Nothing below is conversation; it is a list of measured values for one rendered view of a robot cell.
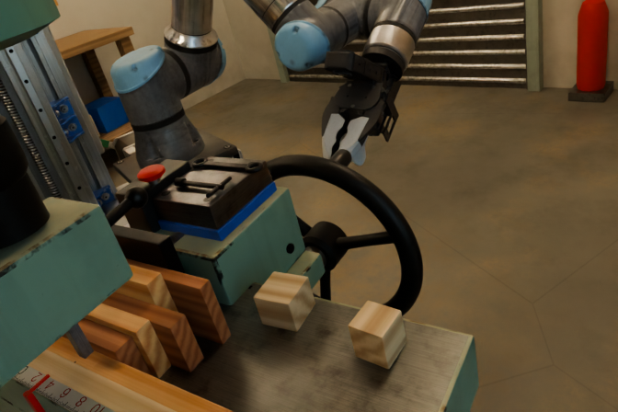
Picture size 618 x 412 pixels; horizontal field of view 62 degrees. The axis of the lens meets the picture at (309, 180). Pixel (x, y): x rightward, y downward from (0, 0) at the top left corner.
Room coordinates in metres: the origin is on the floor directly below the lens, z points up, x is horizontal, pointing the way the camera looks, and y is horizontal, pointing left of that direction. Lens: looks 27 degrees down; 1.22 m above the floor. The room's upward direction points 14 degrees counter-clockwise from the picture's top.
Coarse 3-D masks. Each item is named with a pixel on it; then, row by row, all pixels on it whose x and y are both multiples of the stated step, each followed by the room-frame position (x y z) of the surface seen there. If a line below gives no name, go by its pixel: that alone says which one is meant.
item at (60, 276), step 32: (64, 224) 0.33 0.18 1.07; (96, 224) 0.34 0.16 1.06; (0, 256) 0.31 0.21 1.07; (32, 256) 0.30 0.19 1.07; (64, 256) 0.32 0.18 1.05; (96, 256) 0.33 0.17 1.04; (0, 288) 0.28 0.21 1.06; (32, 288) 0.29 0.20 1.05; (64, 288) 0.31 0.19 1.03; (96, 288) 0.32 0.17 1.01; (0, 320) 0.27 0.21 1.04; (32, 320) 0.29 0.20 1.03; (64, 320) 0.30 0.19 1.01; (0, 352) 0.27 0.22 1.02; (32, 352) 0.28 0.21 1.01; (0, 384) 0.26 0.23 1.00
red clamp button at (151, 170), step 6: (144, 168) 0.51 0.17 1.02; (150, 168) 0.51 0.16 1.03; (156, 168) 0.50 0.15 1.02; (162, 168) 0.50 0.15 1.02; (138, 174) 0.50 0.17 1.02; (144, 174) 0.50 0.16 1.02; (150, 174) 0.49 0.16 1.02; (156, 174) 0.49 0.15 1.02; (162, 174) 0.50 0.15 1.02; (144, 180) 0.49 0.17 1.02; (150, 180) 0.50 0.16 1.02
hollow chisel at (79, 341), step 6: (72, 330) 0.33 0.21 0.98; (78, 330) 0.33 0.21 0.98; (72, 336) 0.33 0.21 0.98; (78, 336) 0.33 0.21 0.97; (84, 336) 0.33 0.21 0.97; (72, 342) 0.33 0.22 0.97; (78, 342) 0.33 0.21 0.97; (84, 342) 0.33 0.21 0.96; (78, 348) 0.33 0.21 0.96; (84, 348) 0.33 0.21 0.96; (90, 348) 0.33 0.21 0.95; (78, 354) 0.33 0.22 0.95; (84, 354) 0.33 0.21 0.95
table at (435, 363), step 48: (240, 336) 0.36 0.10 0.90; (288, 336) 0.35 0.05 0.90; (336, 336) 0.33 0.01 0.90; (432, 336) 0.30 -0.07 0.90; (192, 384) 0.32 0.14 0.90; (240, 384) 0.31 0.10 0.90; (288, 384) 0.29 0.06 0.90; (336, 384) 0.28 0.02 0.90; (384, 384) 0.27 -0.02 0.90; (432, 384) 0.26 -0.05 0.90
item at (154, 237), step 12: (120, 228) 0.45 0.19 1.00; (132, 228) 0.44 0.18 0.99; (120, 240) 0.43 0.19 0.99; (132, 240) 0.42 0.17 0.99; (144, 240) 0.41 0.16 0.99; (156, 240) 0.41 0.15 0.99; (168, 240) 0.41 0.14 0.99; (132, 252) 0.43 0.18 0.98; (144, 252) 0.41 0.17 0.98; (156, 252) 0.40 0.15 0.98; (168, 252) 0.40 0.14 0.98; (156, 264) 0.41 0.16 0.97; (168, 264) 0.40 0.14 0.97; (180, 264) 0.41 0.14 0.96
